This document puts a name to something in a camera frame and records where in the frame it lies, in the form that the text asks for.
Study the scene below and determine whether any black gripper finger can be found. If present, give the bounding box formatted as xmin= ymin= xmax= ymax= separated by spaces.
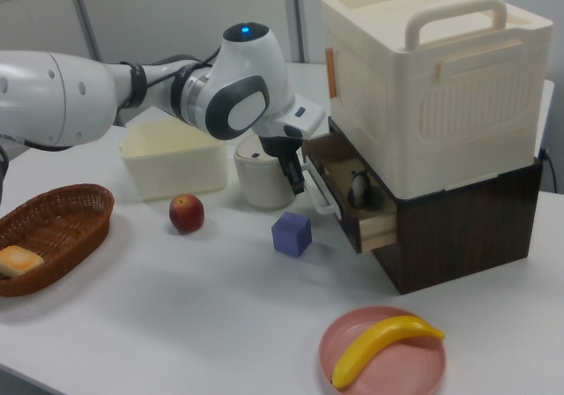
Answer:
xmin=278 ymin=154 xmax=307 ymax=196

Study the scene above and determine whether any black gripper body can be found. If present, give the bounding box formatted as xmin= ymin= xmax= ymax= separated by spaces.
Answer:
xmin=258 ymin=134 xmax=306 ymax=161

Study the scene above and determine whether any wooden drawer with white handle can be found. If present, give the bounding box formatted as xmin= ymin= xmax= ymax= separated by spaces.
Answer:
xmin=301 ymin=133 xmax=399 ymax=254

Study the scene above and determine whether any purple cube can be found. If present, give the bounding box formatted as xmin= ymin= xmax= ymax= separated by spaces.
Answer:
xmin=271 ymin=212 xmax=313 ymax=259

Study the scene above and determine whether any small panda figurine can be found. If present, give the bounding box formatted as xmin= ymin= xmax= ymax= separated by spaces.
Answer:
xmin=346 ymin=169 xmax=371 ymax=209

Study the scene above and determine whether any cream plastic open bin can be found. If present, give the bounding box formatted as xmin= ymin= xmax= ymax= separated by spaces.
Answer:
xmin=119 ymin=119 xmax=230 ymax=202

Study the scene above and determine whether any red apple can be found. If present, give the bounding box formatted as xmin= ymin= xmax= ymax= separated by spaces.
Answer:
xmin=168 ymin=194 xmax=206 ymax=235

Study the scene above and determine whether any dark brown wooden cabinet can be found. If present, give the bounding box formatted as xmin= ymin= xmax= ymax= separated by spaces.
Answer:
xmin=328 ymin=116 xmax=544 ymax=297

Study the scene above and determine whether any cream plastic storage box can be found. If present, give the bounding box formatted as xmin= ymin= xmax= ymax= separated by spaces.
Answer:
xmin=320 ymin=0 xmax=554 ymax=200

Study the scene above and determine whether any yellow toy banana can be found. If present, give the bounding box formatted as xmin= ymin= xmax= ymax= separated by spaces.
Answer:
xmin=330 ymin=314 xmax=446 ymax=390

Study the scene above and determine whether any brown wicker basket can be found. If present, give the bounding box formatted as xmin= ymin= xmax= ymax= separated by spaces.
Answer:
xmin=0 ymin=183 xmax=115 ymax=298

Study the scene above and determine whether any pink plate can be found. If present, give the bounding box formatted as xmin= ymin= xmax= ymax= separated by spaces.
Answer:
xmin=318 ymin=305 xmax=448 ymax=395

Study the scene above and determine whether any toy bread loaf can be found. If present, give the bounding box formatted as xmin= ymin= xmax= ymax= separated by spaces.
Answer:
xmin=0 ymin=244 xmax=46 ymax=280

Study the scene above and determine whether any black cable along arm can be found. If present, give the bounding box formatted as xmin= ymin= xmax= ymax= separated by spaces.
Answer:
xmin=116 ymin=46 xmax=221 ymax=105

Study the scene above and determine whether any black power cable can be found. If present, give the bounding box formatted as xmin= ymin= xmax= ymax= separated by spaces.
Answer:
xmin=538 ymin=146 xmax=556 ymax=193

